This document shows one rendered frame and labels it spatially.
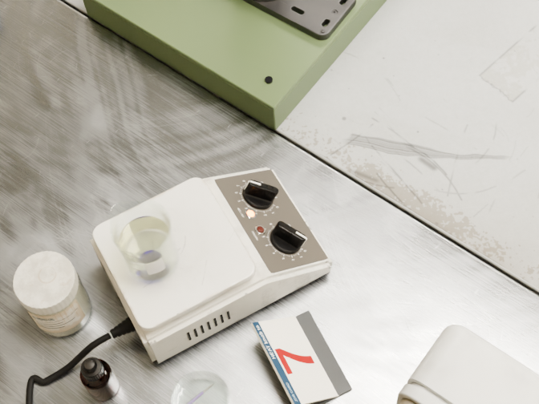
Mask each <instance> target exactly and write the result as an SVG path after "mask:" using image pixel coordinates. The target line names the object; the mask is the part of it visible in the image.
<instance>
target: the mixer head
mask: <svg viewBox="0 0 539 404"><path fill-rule="evenodd" d="M396 404H539V374H537V373H535V372H534V371H532V370H531V369H530V368H528V367H527V366H524V365H523V364H521V363H520V362H519V361H517V360H516V359H514V358H512V357H510V356H509V355H508V354H506V353H505V352H503V351H502V350H500V349H498V348H497V347H495V346H494V345H492V344H491V343H489V342H487V341H486V340H484V339H483V338H482V337H480V336H478V335H477V334H475V333H473V332H472V331H471V330H469V329H467V328H465V327H464V326H462V325H450V326H447V327H446V328H445V329H444V330H443V331H442V333H441V334H440V335H439V336H438V338H437V339H436V341H435V343H434V344H433V345H432V347H431V348H430V350H429V351H428V352H427V354H426V355H425V357H424V358H423V360H422V361H421V363H420V364H419V365H418V366H417V368H416V369H415V371H414V372H413V374H412V375H411V376H410V378H409V379H408V381H407V384H405V385H404V386H403V388H402V389H401V391H400V392H399V394H398V398H397V402H396Z"/></svg>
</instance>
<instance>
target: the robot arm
mask: <svg viewBox="0 0 539 404"><path fill-rule="evenodd" d="M243 1H245V2H247V3H249V4H250V5H252V6H255V7H257V8H258V9H260V10H262V11H264V12H266V13H267V14H270V15H272V16H274V17H275V18H277V19H279V20H281V21H283V22H285V23H287V24H289V25H291V26H292V27H294V28H296V29H298V30H300V31H302V32H304V33H306V34H308V35H309V36H311V37H313V38H316V39H317V40H321V41H323V40H327V39H328V38H329V37H330V36H331V35H332V34H333V33H334V31H335V30H336V29H337V27H338V26H339V25H340V24H341V22H342V21H343V20H344V18H345V17H346V16H347V15H348V14H349V13H350V12H351V10H352V9H353V8H354V6H355V4H356V0H243ZM343 3H345V4H343ZM342 4H343V5H342ZM325 25H327V26H325Z"/></svg>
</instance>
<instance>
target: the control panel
mask: <svg viewBox="0 0 539 404"><path fill-rule="evenodd" d="M249 180H256V181H258V182H262V183H264V184H268V185H271V186H274V187H276V188H278V191H279V192H278V194H277V196H276V197H275V199H274V201H273V203H272V205H271V206H270V207H269V208H267V209H265V210H261V209H256V208H253V207H252V206H250V205H249V204H248V203H247V202H246V201H245V199H244V197H243V194H242V193H243V189H244V188H245V186H246V185H247V183H248V181H249ZM215 183H216V184H217V186H218V187H219V189H220V191H221V193H222V194H223V196H224V198H225V199H226V201H227V202H228V204H229V206H230V207H231V209H232V210H233V212H234V214H235V216H236V217H237V219H238V220H239V222H240V224H241V226H242V228H243V229H244V230H245V232H246V234H247V235H248V237H249V239H250V240H251V242H252V243H253V246H254V247H255V249H256V250H257V252H258V253H259V255H260V257H261V258H262V260H263V261H264V263H265V265H266V267H267V268H268V270H269V271H270V272H271V273H277V272H281V271H283V270H287V269H292V268H296V267H299V266H303V265H308V264H311V263H314V262H318V261H324V260H326V259H328V257H327V256H326V254H325V253H324V251H323V250H322V247H321V246H320V244H319V243H318V242H317V240H316V239H315V237H314V235H313V233H312V232H311V231H310V229H309V228H308V226H307V225H306V222H305V221H304V220H303V219H302V217H301V215H300V214H299V212H298V210H297V209H296V208H295V206H294V204H293V203H292V201H291V199H290V198H289V197H288V195H287V194H286V192H285V190H284V189H283V187H282V186H281V184H280V183H279V181H278V179H277V178H276V176H275V175H274V173H273V172H272V170H271V169H270V170H265V171H260V172H252V173H247V174H243V175H238V176H230V177H225V178H220V179H216V180H215ZM249 210H251V211H253V212H254V216H253V217H251V216H248V215H247V211H249ZM278 221H283V222H285V223H286V224H288V225H289V226H291V227H292V228H295V229H296V230H298V231H299V232H301V233H303V234H304V235H305V236H306V238H307V240H306V242H305V243H304V245H303V246H302V247H301V248H300V249H299V250H298V251H297V252H296V253H295V254H285V253H283V252H280V251H278V250H277V249H276V248H275V247H274V246H273V245H272V243H271V241H270V233H271V232H272V231H273V229H274V227H275V226H276V224H277V222H278ZM258 226H262V227H263V228H264V230H265V231H264V232H263V233H261V232H259V231H258V230H257V227H258Z"/></svg>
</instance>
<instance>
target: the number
mask: <svg viewBox="0 0 539 404"><path fill-rule="evenodd" d="M260 326H261V328H262V330H263V331H264V333H265V335H266V337H267V339H268V341H269V343H270V345H271V347H272V348H273V350H274V352H275V354H276V356H277V358H278V360H279V362H280V364H281V365H282V368H283V369H284V371H285V373H286V376H287V377H288V379H289V381H290V383H291V385H292V387H293V388H294V391H295V393H296V395H297V396H298V398H299V400H300V402H303V401H306V400H310V399H314V398H320V397H324V396H327V395H331V394H333V393H332V391H331V389H330V387H329V386H328V384H327V382H326V379H325V378H324V377H323V375H322V372H321V370H320V369H319V368H318V365H317V363H316V361H315V360H314V358H313V356H312V354H311V352H310V351H309V349H308V347H307V345H306V343H305V342H304V340H303V338H302V335H301V334H300V332H299V331H298V328H297V326H296V325H295V323H294V321H293V319H290V320H284V321H274V322H269V323H263V324H260Z"/></svg>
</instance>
